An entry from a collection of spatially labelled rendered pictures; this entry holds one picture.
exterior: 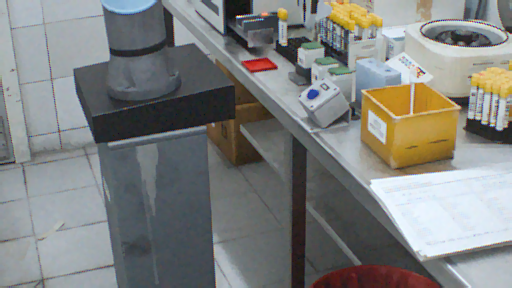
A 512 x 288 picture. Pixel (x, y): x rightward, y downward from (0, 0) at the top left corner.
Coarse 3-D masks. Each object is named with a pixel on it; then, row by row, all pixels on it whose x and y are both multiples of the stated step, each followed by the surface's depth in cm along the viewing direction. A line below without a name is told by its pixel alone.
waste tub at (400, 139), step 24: (384, 96) 133; (408, 96) 135; (432, 96) 132; (384, 120) 124; (408, 120) 121; (432, 120) 123; (456, 120) 125; (384, 144) 126; (408, 144) 123; (432, 144) 125
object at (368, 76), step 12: (360, 60) 146; (372, 60) 146; (360, 72) 145; (372, 72) 141; (384, 72) 139; (396, 72) 139; (360, 84) 146; (372, 84) 142; (384, 84) 139; (396, 84) 140; (360, 96) 147; (360, 108) 146
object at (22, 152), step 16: (0, 0) 287; (0, 16) 290; (0, 32) 292; (0, 48) 295; (0, 64) 298; (16, 64) 306; (0, 80) 301; (16, 80) 303; (0, 96) 304; (16, 96) 306; (0, 112) 307; (16, 112) 309; (0, 128) 309; (16, 128) 312; (0, 144) 312; (16, 144) 315; (0, 160) 315; (16, 160) 318
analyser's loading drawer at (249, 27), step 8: (240, 16) 186; (248, 16) 187; (256, 16) 187; (232, 24) 190; (240, 24) 187; (248, 24) 183; (256, 24) 183; (240, 32) 184; (248, 32) 178; (256, 32) 178; (264, 32) 179; (272, 32) 180; (248, 40) 179; (256, 40) 179; (264, 40) 180; (272, 40) 181
